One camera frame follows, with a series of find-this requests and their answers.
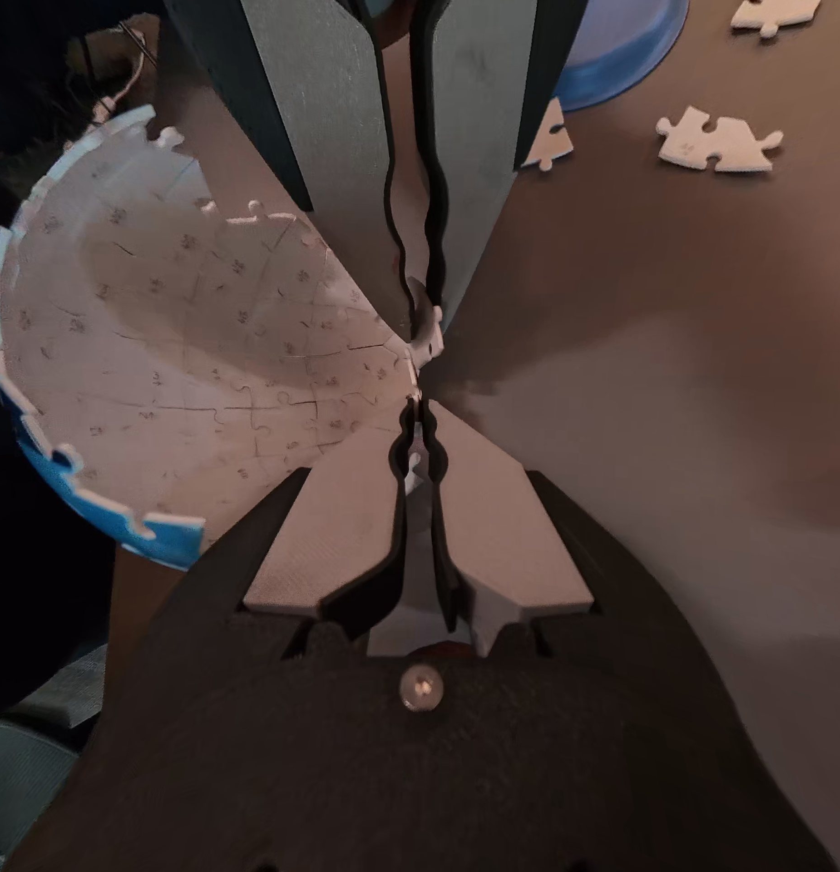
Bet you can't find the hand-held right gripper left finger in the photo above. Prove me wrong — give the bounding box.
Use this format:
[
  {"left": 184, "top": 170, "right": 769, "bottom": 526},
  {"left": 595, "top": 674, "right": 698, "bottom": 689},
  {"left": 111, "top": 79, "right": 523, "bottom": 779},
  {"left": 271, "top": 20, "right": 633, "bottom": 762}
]
[{"left": 242, "top": 397, "right": 417, "bottom": 643}]

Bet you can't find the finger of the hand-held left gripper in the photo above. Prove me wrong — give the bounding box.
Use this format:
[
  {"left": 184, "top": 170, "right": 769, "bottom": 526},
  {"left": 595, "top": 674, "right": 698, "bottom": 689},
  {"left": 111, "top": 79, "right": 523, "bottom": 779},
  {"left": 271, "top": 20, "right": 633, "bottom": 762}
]
[
  {"left": 246, "top": 0, "right": 422, "bottom": 346},
  {"left": 412, "top": 0, "right": 540, "bottom": 335}
]

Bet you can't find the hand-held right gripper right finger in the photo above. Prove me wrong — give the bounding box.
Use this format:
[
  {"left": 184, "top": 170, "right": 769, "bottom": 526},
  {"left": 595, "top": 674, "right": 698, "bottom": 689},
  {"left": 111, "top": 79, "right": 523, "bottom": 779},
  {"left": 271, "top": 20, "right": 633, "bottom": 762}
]
[{"left": 420, "top": 398, "right": 597, "bottom": 658}]

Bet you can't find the white puzzle piece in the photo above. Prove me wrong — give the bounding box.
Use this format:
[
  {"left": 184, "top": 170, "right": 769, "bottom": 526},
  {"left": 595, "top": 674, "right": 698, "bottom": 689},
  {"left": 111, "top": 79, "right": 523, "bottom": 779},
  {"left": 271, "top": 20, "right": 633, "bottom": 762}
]
[
  {"left": 728, "top": 0, "right": 824, "bottom": 40},
  {"left": 403, "top": 388, "right": 426, "bottom": 497},
  {"left": 521, "top": 95, "right": 576, "bottom": 173},
  {"left": 655, "top": 104, "right": 785, "bottom": 176}
]

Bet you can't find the blue round ball stand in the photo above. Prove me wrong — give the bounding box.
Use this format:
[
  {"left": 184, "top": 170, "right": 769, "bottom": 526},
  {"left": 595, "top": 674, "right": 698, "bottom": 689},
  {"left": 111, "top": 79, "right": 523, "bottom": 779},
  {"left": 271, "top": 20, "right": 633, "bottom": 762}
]
[{"left": 362, "top": 0, "right": 691, "bottom": 114}]

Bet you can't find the blue and white puzzle ball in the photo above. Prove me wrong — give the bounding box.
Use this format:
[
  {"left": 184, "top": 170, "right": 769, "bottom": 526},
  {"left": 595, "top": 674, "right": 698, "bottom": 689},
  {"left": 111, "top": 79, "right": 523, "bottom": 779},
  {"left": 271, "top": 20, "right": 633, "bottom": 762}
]
[{"left": 0, "top": 104, "right": 443, "bottom": 573}]

